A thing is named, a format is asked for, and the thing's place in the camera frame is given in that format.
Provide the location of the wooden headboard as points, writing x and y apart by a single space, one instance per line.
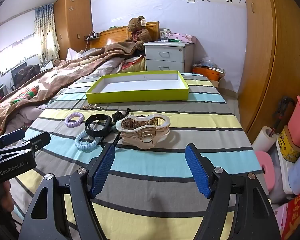
115 36

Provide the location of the window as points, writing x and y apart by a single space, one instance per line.
17 55

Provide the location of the pale lilac duvet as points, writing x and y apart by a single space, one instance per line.
107 67

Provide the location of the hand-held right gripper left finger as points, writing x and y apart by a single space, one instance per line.
102 171

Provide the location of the bronze ornate hair clip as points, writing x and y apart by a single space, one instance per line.
91 107

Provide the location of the red cardboard box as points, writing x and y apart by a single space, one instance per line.
297 217

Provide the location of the large beige hair claw clip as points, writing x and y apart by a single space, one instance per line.
150 142

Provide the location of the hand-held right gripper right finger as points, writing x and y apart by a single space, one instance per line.
197 171

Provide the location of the white paper roll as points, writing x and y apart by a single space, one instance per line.
261 141

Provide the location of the tall wooden cabinet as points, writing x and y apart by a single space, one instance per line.
72 25

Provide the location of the black chair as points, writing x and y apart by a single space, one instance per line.
25 73

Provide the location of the yellow tin can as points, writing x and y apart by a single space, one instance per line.
288 150

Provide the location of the red black hand tool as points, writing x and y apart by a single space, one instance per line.
283 107

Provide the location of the brown patterned blanket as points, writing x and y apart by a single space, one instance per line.
72 72

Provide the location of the power strip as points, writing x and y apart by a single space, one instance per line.
92 36

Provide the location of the dotted curtain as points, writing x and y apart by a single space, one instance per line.
48 35

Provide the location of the person's left hand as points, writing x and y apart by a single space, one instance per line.
3 196

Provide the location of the white drawer nightstand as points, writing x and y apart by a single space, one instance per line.
172 60

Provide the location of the large wooden wardrobe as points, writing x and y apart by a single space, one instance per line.
265 55

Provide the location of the shallow green cardboard box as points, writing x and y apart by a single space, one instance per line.
140 95

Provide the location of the pink floral tissue box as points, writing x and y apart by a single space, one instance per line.
186 38

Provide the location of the black headband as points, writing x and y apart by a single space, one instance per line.
88 128

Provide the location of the orange storage box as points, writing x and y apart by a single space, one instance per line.
206 74

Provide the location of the clear plastic bags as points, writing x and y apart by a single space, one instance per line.
207 62

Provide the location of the yellow mattress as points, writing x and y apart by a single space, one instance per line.
140 65

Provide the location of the brown teddy bear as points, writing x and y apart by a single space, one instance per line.
137 30

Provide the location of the clear glass cup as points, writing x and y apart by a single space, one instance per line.
164 35

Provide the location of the pink paper roll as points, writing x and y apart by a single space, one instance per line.
267 172

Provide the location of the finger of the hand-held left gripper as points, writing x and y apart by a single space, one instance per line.
37 141
12 135

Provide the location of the striped bedsheet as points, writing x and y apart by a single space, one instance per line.
150 163

